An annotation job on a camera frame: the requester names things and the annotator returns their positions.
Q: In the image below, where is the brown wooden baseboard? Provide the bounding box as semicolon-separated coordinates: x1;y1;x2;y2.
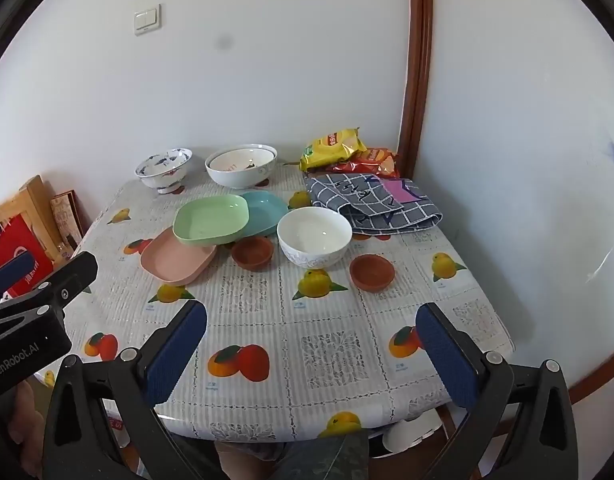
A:
569;310;614;406

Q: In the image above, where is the blue floral footed bowl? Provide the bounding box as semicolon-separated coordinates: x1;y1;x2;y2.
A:
134;148;194;195

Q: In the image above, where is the person's left forearm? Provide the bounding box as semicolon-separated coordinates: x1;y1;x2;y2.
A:
9;380;45;478

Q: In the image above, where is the large white bowl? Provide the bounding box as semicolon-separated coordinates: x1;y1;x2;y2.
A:
205;144;278;190

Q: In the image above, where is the white plastic stool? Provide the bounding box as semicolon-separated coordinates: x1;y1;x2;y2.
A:
384;410;444;453

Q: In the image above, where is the pink square plate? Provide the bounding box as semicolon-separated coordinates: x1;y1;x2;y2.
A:
140;226;218;282

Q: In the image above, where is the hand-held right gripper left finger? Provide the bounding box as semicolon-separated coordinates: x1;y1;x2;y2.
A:
43;300;208;480

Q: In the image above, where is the person's leg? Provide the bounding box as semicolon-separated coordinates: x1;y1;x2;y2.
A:
214;432;370;480

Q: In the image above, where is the small brown bowl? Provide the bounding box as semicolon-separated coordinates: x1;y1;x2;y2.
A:
231;236;274;272
349;254;396;292

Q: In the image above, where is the grey checked folded cloth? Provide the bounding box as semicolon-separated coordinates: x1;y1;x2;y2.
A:
305;173;444;236

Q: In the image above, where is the white bowl with red print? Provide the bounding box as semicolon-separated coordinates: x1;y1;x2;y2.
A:
209;149;275;173

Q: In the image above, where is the red snack bag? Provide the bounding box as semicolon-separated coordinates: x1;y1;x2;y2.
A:
328;147;402;178

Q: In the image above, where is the teal square plate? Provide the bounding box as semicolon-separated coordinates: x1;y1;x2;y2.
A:
239;191;289;237

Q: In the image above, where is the red paper bag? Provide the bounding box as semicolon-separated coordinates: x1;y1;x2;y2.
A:
0;213;54;297

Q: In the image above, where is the yellow snack bag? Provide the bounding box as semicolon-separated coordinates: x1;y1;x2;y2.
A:
300;127;368;172

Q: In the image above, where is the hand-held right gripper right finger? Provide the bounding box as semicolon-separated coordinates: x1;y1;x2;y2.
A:
415;302;580;480

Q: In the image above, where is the fruit print tablecloth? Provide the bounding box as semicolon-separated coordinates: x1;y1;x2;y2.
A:
34;162;515;443

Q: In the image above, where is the white light switch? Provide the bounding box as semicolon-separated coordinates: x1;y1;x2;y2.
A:
134;4;162;36

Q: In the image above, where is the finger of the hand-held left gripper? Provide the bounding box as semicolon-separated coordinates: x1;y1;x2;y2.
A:
0;251;98;343
0;251;35;292

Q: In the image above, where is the green square plate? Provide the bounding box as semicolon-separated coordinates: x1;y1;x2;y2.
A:
173;194;250;247

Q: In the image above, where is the light wooden frame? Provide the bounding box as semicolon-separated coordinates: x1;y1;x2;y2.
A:
0;175;62;261

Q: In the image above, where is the white patterned bowl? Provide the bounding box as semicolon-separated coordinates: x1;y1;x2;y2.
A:
277;206;353;268

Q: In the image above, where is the brown wooden door frame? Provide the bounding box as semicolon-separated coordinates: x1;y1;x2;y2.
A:
397;0;434;178

